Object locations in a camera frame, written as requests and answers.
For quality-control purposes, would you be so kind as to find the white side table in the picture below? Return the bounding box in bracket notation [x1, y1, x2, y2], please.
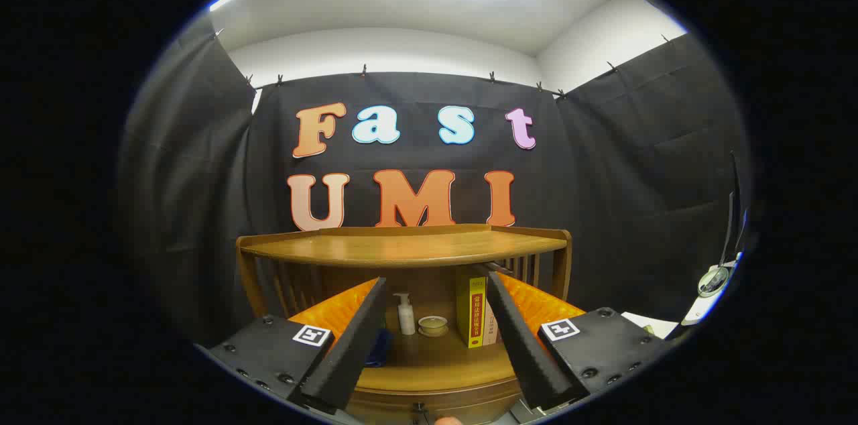
[680, 251, 745, 326]

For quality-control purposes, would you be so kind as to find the wooden cabinet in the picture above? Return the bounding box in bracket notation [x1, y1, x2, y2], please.
[235, 224, 574, 425]

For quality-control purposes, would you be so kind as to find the wooden drawer with black knob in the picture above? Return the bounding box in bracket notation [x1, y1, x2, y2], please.
[347, 381, 525, 425]

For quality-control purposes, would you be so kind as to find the beige orange book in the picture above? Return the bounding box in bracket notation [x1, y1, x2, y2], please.
[483, 301, 500, 347]

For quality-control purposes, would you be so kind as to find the white pump bottle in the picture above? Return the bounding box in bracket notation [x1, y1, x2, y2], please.
[393, 292, 416, 336]

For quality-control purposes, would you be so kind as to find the round pale green bowl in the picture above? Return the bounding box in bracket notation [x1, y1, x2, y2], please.
[697, 264, 731, 298]

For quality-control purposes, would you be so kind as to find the blue folded towel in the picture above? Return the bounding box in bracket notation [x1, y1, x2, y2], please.
[365, 328, 393, 369]

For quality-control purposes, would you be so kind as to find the yellow book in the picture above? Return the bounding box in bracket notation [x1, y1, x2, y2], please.
[456, 267, 488, 349]

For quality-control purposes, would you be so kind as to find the white side cabinet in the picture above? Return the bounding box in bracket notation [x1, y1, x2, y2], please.
[620, 311, 681, 340]

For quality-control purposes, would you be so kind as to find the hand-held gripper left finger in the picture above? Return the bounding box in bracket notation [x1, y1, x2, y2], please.
[194, 276, 389, 416]

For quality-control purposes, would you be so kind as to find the beige lidded tea cup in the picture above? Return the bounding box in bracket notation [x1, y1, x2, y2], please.
[418, 315, 450, 338]

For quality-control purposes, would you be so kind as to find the wooden countertop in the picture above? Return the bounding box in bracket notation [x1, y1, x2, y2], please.
[362, 324, 520, 392]

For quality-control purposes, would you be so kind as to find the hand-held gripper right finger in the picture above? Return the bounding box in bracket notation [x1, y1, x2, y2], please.
[484, 271, 674, 412]

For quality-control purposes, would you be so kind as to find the black upright panel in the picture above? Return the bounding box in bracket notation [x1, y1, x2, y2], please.
[721, 150, 748, 268]

